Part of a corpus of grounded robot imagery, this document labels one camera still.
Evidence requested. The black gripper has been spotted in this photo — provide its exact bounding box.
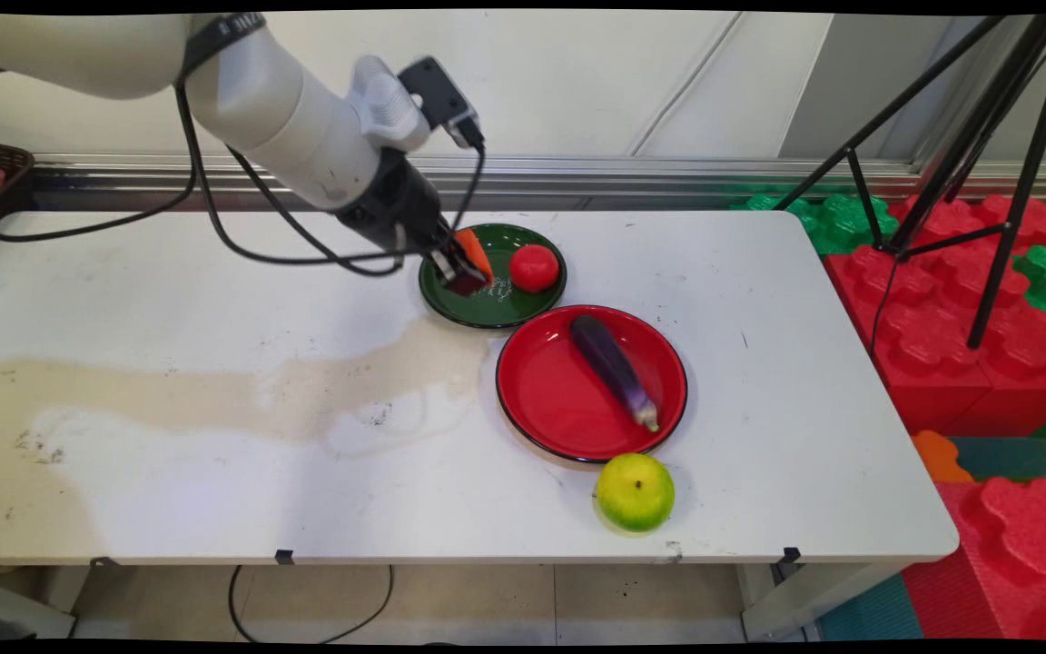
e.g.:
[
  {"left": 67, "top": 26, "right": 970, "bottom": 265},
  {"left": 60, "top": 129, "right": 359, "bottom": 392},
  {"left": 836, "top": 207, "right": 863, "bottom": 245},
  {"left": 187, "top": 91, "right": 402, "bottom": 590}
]
[{"left": 334, "top": 149, "right": 491, "bottom": 299}]

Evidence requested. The orange carrot piece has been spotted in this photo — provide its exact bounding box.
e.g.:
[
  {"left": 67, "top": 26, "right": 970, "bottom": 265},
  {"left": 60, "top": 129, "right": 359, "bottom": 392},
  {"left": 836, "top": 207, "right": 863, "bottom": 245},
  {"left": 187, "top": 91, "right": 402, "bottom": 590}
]
[{"left": 454, "top": 227, "right": 495, "bottom": 288}]

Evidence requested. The dark green plate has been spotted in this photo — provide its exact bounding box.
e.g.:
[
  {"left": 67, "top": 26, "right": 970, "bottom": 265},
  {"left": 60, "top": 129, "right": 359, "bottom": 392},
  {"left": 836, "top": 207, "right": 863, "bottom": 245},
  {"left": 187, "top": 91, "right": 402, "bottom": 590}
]
[{"left": 418, "top": 223, "right": 569, "bottom": 331}]

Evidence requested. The red toy tomato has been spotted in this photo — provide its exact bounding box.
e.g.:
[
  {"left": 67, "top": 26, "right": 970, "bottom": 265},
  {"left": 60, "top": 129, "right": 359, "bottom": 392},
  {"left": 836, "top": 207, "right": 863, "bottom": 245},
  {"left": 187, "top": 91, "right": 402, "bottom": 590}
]
[{"left": 508, "top": 243, "right": 562, "bottom": 295}]

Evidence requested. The red plate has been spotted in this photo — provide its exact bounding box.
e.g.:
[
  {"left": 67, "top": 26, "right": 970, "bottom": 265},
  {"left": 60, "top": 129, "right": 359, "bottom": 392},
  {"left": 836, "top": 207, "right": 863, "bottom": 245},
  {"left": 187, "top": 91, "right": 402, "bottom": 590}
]
[{"left": 495, "top": 304, "right": 689, "bottom": 465}]

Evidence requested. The purple toy eggplant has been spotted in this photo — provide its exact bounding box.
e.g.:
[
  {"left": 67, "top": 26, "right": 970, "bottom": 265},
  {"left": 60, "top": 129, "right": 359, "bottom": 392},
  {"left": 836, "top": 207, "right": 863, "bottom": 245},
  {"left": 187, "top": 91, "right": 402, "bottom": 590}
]
[{"left": 568, "top": 313, "right": 661, "bottom": 434}]

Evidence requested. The green toy apple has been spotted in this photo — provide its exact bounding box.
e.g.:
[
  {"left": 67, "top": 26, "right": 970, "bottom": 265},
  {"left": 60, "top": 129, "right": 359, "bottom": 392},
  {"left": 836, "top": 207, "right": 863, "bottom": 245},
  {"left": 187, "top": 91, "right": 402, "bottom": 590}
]
[{"left": 595, "top": 451, "right": 676, "bottom": 534}]

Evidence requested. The dark wicker basket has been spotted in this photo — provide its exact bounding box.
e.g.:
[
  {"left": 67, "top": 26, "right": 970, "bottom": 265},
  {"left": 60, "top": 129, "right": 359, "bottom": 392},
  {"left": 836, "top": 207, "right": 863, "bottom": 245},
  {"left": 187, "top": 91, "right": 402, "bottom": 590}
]
[{"left": 0, "top": 137, "right": 36, "bottom": 249}]

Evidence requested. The large red foam block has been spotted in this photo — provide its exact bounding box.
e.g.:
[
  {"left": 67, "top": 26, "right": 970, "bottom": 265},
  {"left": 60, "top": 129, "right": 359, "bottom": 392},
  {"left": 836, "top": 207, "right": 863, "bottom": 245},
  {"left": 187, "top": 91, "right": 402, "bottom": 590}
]
[{"left": 824, "top": 193, "right": 1046, "bottom": 438}]

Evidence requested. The white table leg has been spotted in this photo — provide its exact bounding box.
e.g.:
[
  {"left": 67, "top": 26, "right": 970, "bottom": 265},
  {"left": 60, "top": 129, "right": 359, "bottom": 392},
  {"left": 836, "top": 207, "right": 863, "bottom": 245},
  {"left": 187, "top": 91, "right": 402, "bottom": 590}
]
[{"left": 739, "top": 562, "right": 911, "bottom": 642}]

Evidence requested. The orange foam piece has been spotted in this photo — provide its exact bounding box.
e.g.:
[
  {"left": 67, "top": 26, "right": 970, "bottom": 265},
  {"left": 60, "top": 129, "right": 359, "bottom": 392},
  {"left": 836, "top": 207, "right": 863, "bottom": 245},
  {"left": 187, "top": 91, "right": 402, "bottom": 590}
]
[{"left": 909, "top": 429, "right": 976, "bottom": 485}]

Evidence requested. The teal foam mat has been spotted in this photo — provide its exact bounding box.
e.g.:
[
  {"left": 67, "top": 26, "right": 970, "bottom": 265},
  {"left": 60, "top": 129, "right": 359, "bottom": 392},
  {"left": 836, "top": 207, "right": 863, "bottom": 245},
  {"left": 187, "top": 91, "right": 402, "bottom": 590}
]
[
  {"left": 948, "top": 435, "right": 1046, "bottom": 483},
  {"left": 816, "top": 571, "right": 925, "bottom": 642}
]

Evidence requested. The black tripod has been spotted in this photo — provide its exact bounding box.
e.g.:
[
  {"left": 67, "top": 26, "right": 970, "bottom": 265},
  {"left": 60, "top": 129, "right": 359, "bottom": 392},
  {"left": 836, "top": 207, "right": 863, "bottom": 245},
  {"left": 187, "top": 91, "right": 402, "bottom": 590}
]
[{"left": 772, "top": 14, "right": 1046, "bottom": 352}]

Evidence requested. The grey table leg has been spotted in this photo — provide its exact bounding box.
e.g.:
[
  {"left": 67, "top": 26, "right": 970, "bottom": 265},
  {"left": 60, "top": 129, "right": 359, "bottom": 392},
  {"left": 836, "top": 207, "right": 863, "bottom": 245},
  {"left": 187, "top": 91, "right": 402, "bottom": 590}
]
[{"left": 0, "top": 572, "right": 81, "bottom": 642}]

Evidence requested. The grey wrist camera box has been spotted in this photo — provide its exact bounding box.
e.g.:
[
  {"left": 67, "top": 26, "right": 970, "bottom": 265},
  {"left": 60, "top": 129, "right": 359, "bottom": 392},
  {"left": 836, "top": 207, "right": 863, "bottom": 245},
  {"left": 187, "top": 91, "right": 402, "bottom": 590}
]
[{"left": 397, "top": 55, "right": 487, "bottom": 152}]

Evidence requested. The white ribbed camera mount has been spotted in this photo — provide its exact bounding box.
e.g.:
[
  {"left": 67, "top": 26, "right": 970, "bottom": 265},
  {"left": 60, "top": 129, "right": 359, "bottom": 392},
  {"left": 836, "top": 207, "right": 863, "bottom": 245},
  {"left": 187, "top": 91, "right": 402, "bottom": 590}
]
[{"left": 345, "top": 54, "right": 434, "bottom": 154}]

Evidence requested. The aluminium wall rail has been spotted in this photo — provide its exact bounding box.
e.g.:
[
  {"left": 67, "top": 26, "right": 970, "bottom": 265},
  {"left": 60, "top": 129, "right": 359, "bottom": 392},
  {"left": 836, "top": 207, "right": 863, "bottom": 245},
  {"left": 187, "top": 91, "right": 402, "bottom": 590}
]
[{"left": 33, "top": 153, "right": 1046, "bottom": 203}]

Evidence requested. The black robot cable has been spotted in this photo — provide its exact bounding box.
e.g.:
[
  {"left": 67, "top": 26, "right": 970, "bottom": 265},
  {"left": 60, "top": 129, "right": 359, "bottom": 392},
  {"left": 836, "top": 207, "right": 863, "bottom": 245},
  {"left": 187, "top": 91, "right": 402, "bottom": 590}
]
[{"left": 0, "top": 62, "right": 488, "bottom": 279}]

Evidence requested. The black velcro strap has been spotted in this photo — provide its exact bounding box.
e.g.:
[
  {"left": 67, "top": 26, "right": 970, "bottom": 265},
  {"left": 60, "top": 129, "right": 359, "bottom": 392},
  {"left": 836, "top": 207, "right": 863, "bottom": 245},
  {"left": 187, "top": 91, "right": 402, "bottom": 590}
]
[{"left": 175, "top": 13, "right": 268, "bottom": 88}]

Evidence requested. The black floor cable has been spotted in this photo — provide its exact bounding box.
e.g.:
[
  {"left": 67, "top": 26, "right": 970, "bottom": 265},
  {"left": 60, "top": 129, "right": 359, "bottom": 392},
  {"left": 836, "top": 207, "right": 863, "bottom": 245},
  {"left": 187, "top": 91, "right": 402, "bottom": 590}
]
[{"left": 228, "top": 564, "right": 396, "bottom": 645}]

